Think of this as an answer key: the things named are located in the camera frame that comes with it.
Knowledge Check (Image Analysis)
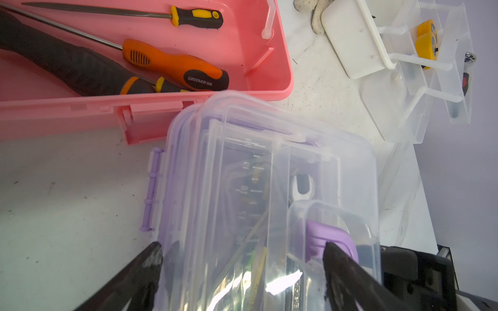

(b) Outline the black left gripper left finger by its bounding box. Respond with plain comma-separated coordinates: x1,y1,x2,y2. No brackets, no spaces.
76,242,163,310

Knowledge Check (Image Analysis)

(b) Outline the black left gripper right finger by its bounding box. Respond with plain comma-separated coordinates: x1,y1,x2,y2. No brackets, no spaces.
323,242,409,311

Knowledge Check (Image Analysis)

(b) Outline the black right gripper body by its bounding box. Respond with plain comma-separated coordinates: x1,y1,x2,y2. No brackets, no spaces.
381,246,497,310

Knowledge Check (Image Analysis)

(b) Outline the purple toolbox with clear lid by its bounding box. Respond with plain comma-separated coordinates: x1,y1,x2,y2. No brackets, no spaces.
143,91,383,310

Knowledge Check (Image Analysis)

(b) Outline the pink toolbox with clear lid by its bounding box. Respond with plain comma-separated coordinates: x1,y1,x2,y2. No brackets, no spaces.
0,0,294,145

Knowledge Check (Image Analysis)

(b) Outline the silver combination wrench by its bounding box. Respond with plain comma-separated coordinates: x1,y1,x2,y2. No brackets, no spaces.
289,174,315,205

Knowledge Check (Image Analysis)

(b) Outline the white toolbox with clear lid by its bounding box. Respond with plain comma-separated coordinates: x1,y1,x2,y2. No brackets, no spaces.
321,1,476,144

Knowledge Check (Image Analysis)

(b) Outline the yellow black small screwdriver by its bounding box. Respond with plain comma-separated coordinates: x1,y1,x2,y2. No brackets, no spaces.
22,2,224,29

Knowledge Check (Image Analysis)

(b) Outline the beige work glove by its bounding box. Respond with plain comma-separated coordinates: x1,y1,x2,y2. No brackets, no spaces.
293,0,333,34

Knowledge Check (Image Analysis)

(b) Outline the orange handled screwdriver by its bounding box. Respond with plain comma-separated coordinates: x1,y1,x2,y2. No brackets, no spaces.
1,4,230,91

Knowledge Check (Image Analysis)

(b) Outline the black handled tool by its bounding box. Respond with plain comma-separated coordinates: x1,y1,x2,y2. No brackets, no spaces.
1,10,184,97

